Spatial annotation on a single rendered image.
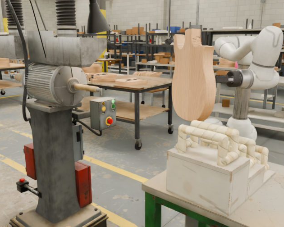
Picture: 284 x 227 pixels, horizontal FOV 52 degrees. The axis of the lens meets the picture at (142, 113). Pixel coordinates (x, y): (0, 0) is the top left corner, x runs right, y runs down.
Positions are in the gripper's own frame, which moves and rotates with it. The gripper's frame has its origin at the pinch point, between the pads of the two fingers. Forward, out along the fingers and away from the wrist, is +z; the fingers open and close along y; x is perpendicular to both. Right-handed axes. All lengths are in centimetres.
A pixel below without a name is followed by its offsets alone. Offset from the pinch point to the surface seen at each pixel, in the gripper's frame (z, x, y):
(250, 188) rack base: -10, -41, -28
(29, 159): 81, -58, 93
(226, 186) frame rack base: 6, -35, -37
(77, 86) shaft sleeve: 49, -5, 54
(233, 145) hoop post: 0.2, -22.8, -30.7
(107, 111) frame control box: 28, -23, 76
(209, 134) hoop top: 9.9, -18.3, -31.0
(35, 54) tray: 72, 14, 75
